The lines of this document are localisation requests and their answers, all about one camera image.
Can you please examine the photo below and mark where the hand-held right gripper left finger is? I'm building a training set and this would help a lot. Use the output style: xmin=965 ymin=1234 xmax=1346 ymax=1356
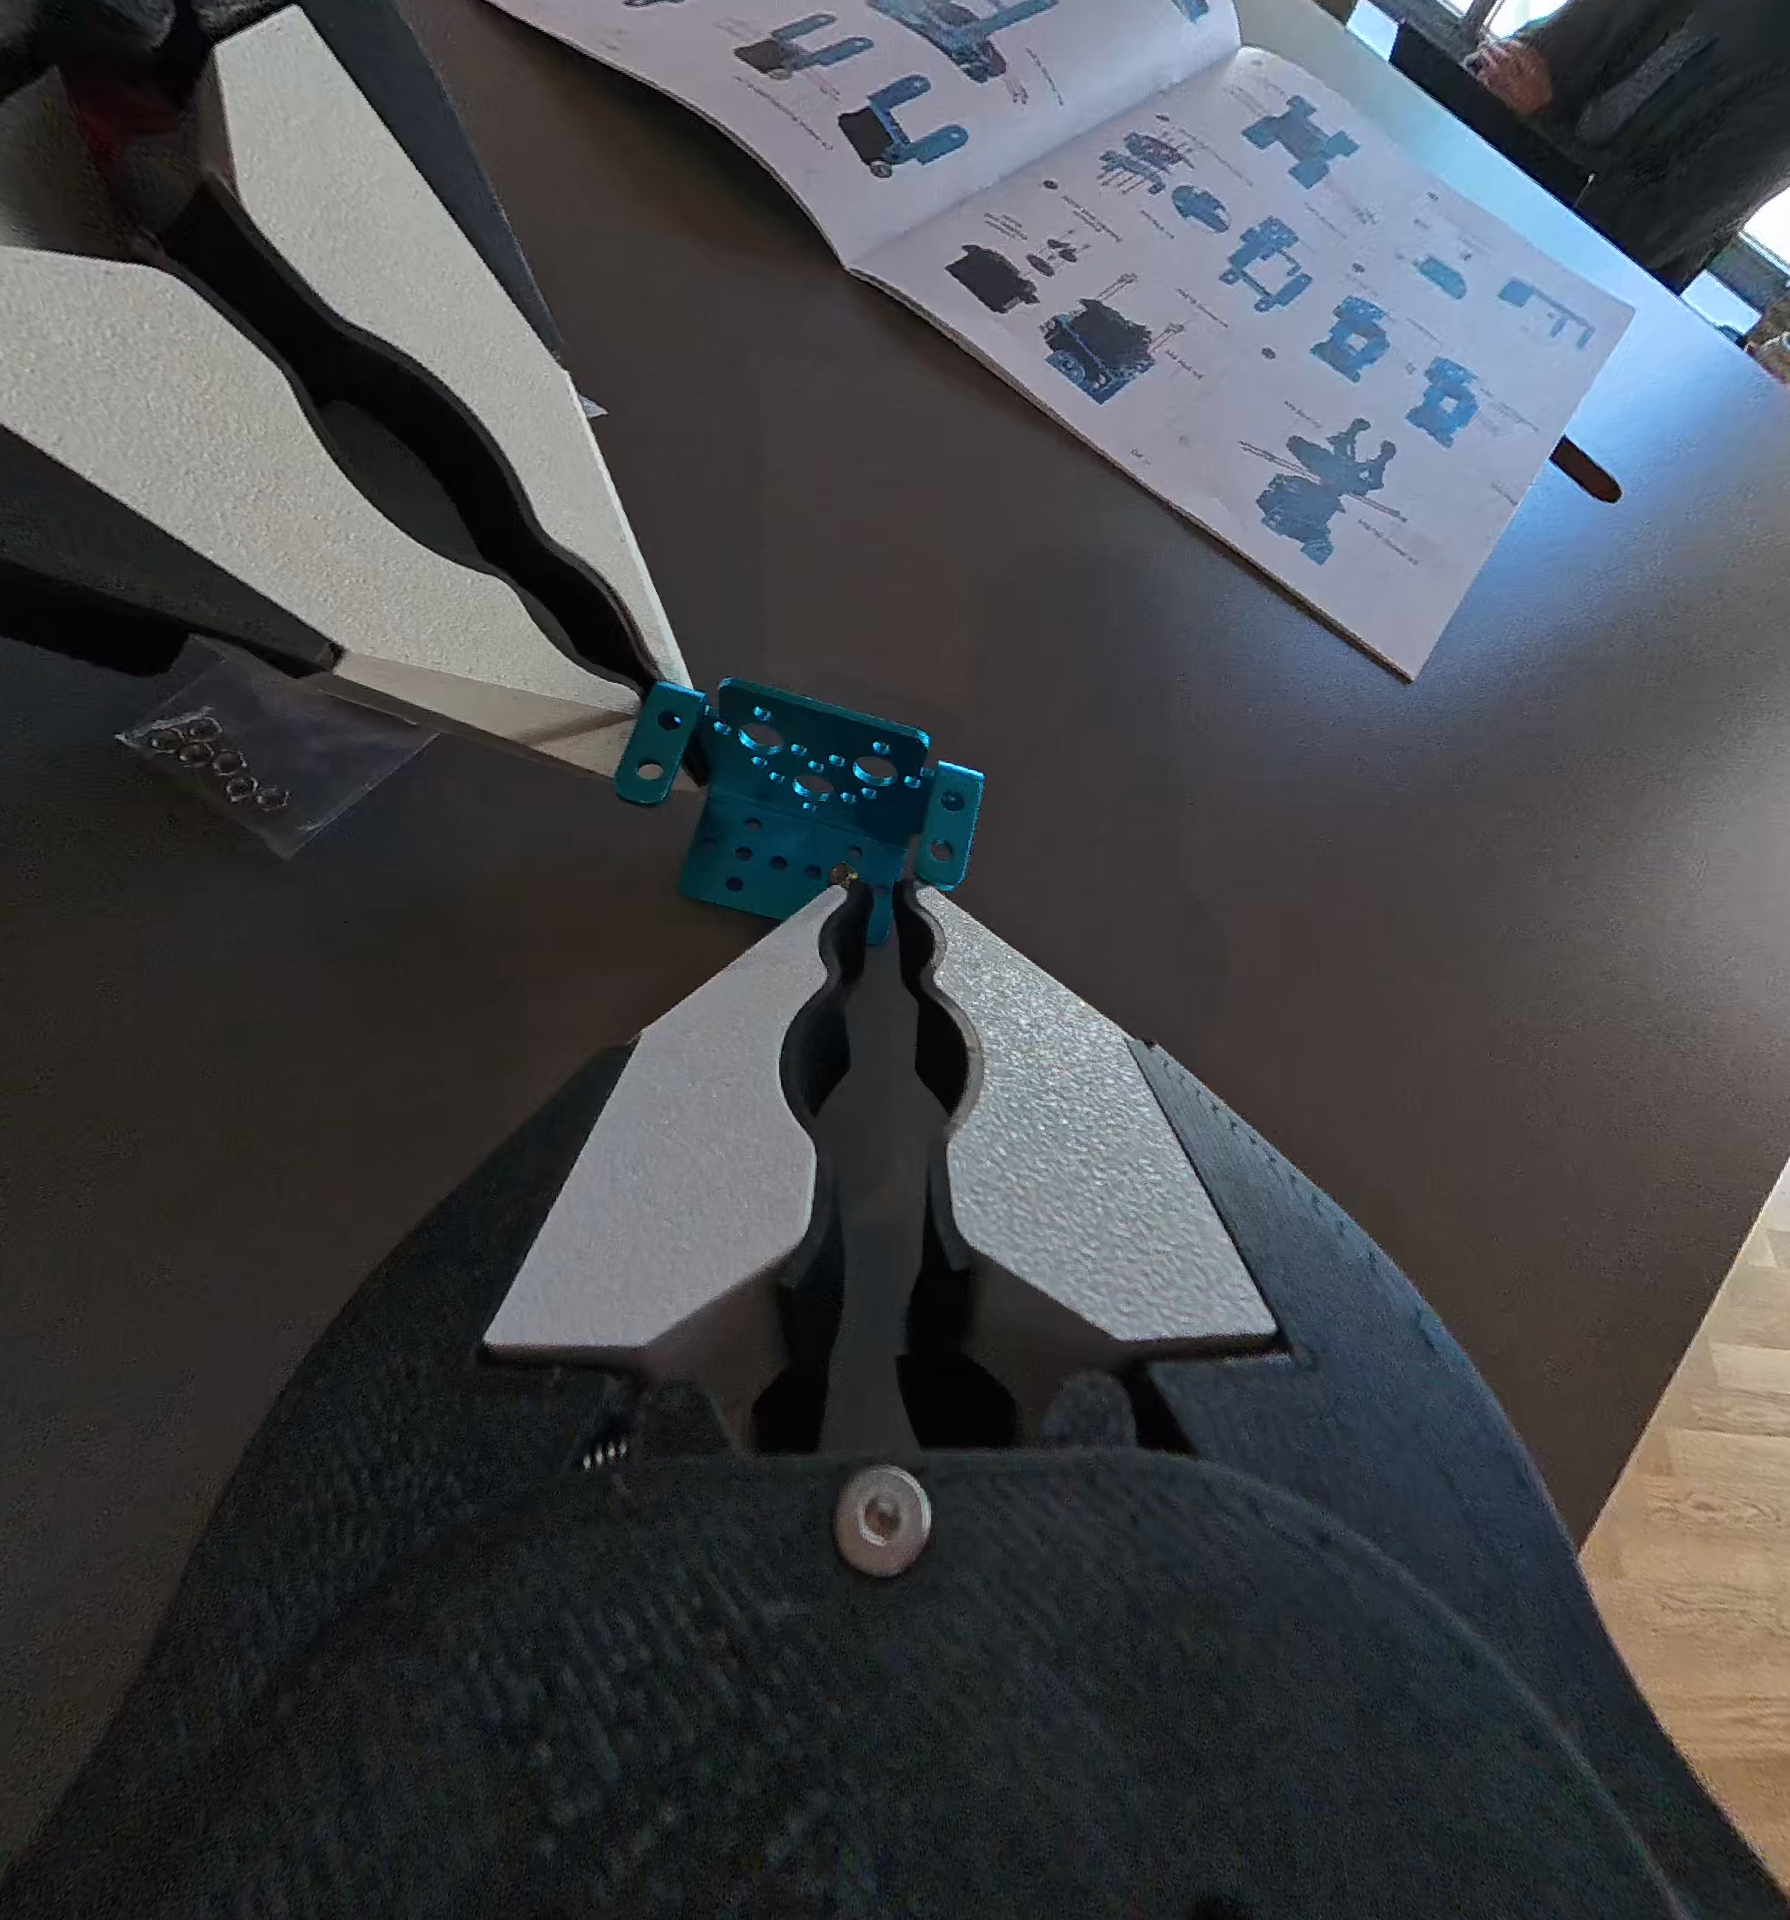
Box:
xmin=483 ymin=885 xmax=875 ymax=1455

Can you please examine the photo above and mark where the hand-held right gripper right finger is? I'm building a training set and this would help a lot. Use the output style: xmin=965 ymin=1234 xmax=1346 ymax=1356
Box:
xmin=894 ymin=883 xmax=1281 ymax=1450

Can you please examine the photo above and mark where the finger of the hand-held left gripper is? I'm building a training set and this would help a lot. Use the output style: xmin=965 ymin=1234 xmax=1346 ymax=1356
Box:
xmin=0 ymin=239 xmax=651 ymax=785
xmin=160 ymin=0 xmax=697 ymax=695

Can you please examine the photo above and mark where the clear plastic bag of nuts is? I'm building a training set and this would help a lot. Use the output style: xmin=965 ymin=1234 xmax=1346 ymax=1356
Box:
xmin=114 ymin=638 xmax=440 ymax=859

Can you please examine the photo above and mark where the blue metal bracket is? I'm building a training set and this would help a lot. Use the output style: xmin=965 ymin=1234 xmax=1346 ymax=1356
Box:
xmin=612 ymin=678 xmax=988 ymax=951

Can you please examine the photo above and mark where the dark brown desk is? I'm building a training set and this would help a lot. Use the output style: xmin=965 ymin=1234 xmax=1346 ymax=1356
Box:
xmin=0 ymin=0 xmax=1790 ymax=1920

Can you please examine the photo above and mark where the open instruction booklet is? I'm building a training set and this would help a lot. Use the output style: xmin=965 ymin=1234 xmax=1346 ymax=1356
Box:
xmin=483 ymin=0 xmax=1634 ymax=685

